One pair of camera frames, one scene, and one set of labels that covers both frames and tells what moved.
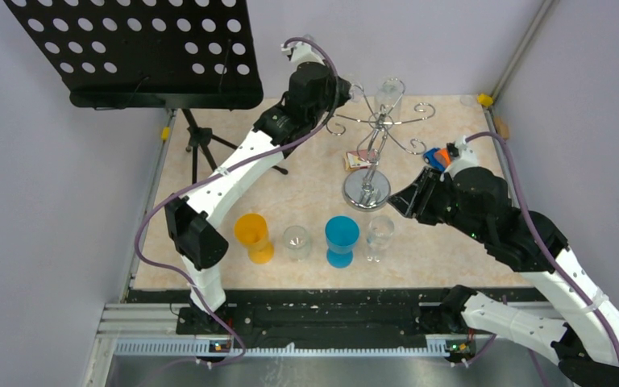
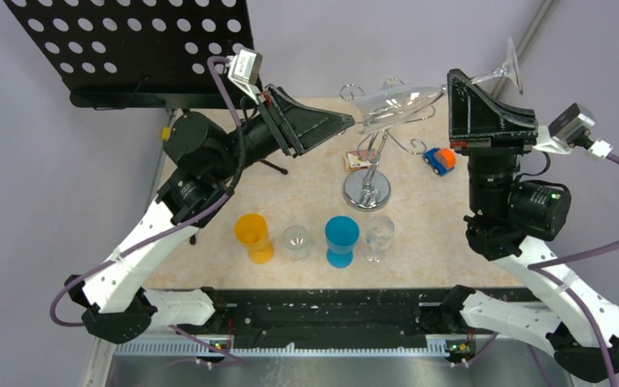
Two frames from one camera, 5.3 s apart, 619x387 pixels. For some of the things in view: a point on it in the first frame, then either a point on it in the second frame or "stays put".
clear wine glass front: (297, 241) stays put
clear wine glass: (380, 228) stays put
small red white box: (358, 160) stays put
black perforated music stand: (147, 54) stays put
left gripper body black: (337, 97) -> (276, 122)
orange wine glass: (251, 230) stays put
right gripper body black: (438, 202) -> (509, 143)
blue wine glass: (342, 234) stays put
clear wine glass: (356, 91) -> (392, 106)
